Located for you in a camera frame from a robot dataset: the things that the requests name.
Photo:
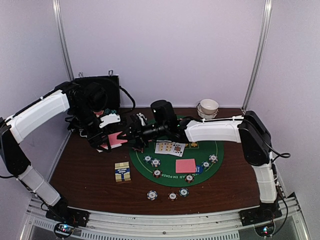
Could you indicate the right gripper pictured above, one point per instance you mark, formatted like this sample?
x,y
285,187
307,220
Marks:
x,y
137,134

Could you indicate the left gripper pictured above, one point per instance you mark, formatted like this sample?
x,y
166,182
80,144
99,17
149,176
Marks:
x,y
95,142

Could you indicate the red-backed card deck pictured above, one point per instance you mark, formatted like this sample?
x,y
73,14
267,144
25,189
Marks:
x,y
114,141

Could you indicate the fifty chips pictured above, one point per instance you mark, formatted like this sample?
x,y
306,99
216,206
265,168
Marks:
x,y
147,159
205,164

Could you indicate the ten chips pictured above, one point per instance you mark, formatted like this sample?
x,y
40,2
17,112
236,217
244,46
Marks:
x,y
213,158
155,163

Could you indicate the hundred chips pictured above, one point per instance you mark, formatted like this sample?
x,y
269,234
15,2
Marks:
x,y
189,178
157,173

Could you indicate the blue peach ten chip stack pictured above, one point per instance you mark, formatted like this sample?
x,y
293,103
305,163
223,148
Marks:
x,y
152,195

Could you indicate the blue small blind button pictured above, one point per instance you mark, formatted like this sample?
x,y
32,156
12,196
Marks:
x,y
198,169

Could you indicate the brown hundred chip stack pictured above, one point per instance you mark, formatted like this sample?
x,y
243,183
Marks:
x,y
172,196

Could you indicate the blue green fifty chip stack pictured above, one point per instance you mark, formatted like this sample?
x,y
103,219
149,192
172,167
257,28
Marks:
x,y
183,192

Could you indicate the face-up white card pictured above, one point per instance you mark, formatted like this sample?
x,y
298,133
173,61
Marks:
x,y
159,147

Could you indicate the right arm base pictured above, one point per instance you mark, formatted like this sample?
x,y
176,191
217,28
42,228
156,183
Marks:
x,y
257,215

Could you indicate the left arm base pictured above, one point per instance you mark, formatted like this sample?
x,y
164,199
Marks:
x,y
71,216

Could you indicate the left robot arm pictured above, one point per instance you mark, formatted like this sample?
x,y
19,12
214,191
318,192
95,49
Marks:
x,y
82,102

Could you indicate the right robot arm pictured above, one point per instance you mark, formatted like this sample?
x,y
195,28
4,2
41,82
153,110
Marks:
x,y
245,130

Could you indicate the teal chips in case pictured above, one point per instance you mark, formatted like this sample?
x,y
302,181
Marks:
x,y
110,111

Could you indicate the gold blue card box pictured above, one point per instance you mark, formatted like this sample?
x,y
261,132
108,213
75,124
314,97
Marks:
x,y
122,172

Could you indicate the black poker case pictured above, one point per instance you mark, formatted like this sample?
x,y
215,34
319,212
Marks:
x,y
100,81

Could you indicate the lower white bowl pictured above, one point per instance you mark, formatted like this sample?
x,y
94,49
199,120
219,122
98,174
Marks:
x,y
206,116

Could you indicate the white bowl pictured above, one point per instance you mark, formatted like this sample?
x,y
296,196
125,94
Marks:
x,y
208,106
206,116

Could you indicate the round green poker mat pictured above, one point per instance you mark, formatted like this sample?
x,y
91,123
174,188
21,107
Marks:
x,y
200,151

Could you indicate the upper white bowl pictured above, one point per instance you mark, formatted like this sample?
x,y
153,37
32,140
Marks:
x,y
208,106

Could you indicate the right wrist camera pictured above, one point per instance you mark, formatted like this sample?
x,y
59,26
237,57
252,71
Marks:
x,y
163,113

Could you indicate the left aluminium post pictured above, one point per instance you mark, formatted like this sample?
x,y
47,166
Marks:
x,y
62,38

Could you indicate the aluminium post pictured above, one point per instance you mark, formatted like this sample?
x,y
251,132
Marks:
x,y
264,31
62,38

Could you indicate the right aluminium post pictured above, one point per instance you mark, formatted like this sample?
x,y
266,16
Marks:
x,y
264,31

